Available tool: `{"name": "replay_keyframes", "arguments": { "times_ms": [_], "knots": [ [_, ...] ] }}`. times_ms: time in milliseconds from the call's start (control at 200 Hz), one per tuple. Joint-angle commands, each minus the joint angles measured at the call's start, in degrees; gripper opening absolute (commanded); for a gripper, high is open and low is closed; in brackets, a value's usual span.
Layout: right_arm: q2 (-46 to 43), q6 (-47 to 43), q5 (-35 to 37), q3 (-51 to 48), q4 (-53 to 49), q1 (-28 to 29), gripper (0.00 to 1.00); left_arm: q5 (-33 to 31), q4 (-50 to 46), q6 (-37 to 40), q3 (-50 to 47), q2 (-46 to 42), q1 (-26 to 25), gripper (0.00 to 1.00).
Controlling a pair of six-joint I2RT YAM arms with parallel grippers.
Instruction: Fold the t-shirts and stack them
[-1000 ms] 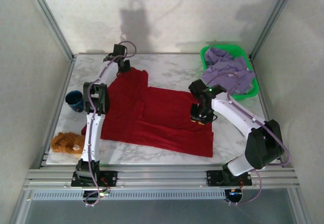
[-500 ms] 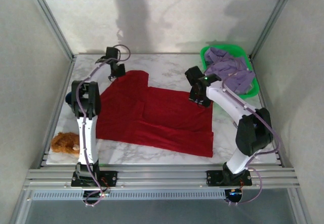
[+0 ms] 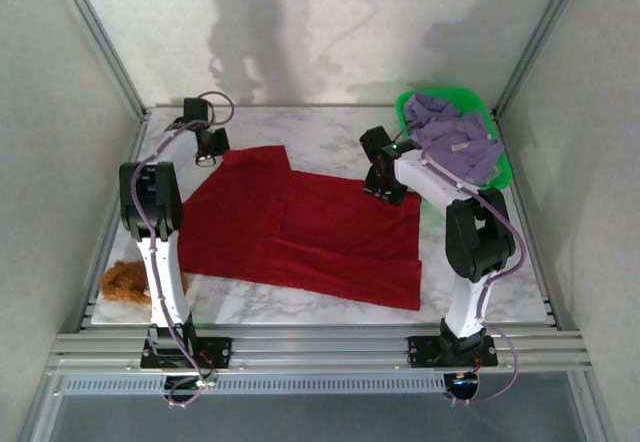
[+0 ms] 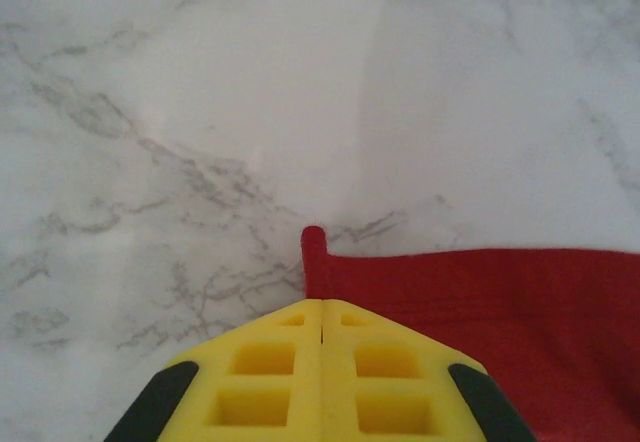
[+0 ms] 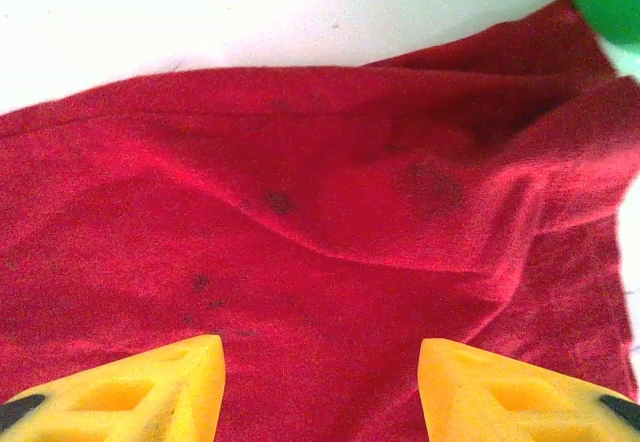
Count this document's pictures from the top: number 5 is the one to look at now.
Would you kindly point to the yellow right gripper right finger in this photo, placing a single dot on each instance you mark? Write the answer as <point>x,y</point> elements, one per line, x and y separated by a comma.
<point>515,402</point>

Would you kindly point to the red t-shirt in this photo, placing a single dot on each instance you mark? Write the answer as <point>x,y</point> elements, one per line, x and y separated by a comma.
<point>300,187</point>

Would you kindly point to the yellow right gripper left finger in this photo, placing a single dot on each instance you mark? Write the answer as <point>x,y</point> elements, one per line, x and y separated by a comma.
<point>115,397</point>

